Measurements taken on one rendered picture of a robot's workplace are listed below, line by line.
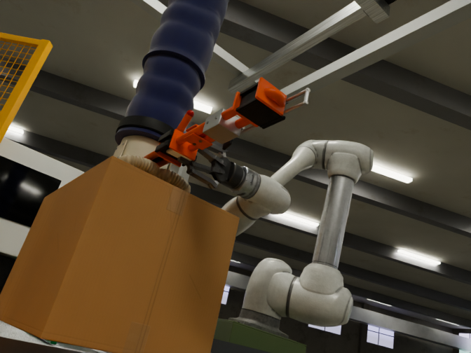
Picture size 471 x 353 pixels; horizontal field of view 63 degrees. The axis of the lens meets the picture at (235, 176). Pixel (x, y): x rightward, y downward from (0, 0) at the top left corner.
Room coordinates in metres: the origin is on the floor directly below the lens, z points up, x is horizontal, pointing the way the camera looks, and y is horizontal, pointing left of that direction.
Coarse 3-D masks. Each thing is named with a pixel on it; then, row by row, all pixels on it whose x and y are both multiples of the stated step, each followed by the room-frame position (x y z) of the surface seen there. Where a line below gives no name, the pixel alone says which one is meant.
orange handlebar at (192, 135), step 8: (272, 88) 0.62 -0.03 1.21; (272, 96) 0.63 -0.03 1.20; (280, 96) 0.63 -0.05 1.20; (280, 104) 0.65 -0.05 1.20; (224, 112) 0.73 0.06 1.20; (232, 112) 0.72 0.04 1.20; (240, 120) 0.75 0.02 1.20; (192, 128) 0.86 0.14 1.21; (200, 128) 0.82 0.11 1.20; (184, 136) 0.88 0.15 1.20; (192, 136) 0.85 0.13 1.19; (200, 136) 0.89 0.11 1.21; (192, 144) 0.90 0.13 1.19; (200, 144) 0.88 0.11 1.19; (208, 144) 0.88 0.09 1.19; (152, 152) 1.04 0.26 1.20
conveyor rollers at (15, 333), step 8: (0, 320) 3.06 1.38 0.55; (0, 328) 2.41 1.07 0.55; (8, 328) 2.59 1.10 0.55; (16, 328) 2.70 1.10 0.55; (8, 336) 2.10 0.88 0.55; (16, 336) 2.20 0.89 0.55; (24, 336) 2.31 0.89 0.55; (32, 336) 2.42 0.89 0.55; (48, 344) 2.21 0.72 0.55; (56, 344) 2.31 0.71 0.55
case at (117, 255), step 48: (96, 192) 0.82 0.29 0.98; (144, 192) 0.88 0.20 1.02; (48, 240) 1.03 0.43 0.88; (96, 240) 0.84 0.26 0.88; (144, 240) 0.90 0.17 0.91; (192, 240) 0.97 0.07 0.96; (48, 288) 0.88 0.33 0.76; (96, 288) 0.85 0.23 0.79; (144, 288) 0.91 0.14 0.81; (192, 288) 0.99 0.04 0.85; (48, 336) 0.82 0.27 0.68; (96, 336) 0.87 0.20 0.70; (144, 336) 0.93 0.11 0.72; (192, 336) 1.00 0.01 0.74
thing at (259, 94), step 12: (264, 84) 0.62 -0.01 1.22; (240, 96) 0.69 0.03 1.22; (252, 96) 0.65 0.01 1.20; (264, 96) 0.63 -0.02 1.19; (240, 108) 0.67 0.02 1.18; (252, 108) 0.66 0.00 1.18; (264, 108) 0.65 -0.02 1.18; (276, 108) 0.65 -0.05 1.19; (252, 120) 0.70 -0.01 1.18; (264, 120) 0.69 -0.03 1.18
